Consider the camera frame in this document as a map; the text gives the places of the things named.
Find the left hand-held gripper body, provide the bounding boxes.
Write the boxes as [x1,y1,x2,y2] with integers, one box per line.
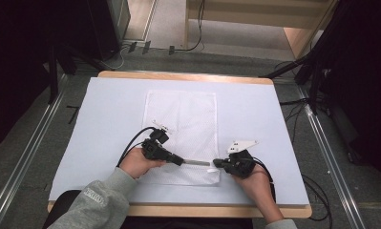
[141,119,174,163]

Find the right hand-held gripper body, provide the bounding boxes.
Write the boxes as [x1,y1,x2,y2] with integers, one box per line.
[222,139,260,179]

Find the white mesh zipper bag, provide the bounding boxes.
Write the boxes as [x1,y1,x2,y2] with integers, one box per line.
[141,89,222,187]

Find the person's left hand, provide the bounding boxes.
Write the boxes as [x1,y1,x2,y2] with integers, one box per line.
[118,147,167,179]

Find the person's right hand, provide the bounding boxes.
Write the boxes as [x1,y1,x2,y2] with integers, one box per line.
[233,164,276,200]

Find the pale blue table cover sheet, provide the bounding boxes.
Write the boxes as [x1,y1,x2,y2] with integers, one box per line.
[48,76,310,206]

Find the wooden table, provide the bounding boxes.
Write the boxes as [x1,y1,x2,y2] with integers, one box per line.
[47,70,313,219]

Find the black metal stand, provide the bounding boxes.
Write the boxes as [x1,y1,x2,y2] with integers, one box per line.
[258,51,323,115]
[47,44,60,105]

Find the dark cabinet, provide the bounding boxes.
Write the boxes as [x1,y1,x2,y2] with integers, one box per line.
[86,0,132,62]

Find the light wooden shelf unit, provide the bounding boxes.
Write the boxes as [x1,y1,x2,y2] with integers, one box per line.
[183,0,339,60]

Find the black curtain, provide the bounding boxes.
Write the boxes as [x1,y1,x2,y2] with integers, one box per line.
[308,0,381,192]
[0,0,94,153]

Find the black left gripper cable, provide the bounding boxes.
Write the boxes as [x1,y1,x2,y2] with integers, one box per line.
[116,126,157,169]

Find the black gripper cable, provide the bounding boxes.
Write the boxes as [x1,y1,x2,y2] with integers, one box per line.
[252,156,278,204]
[116,126,157,169]

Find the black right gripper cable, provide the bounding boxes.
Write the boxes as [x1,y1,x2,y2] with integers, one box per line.
[252,156,278,204]

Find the black floor cables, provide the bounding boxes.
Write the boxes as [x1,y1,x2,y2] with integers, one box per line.
[278,98,334,222]

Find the aluminium floor rail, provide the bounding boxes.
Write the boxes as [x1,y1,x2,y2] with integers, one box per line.
[0,73,69,229]
[297,85,368,229]

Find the hanging black cable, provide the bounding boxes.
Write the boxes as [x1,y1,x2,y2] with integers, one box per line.
[174,0,207,52]

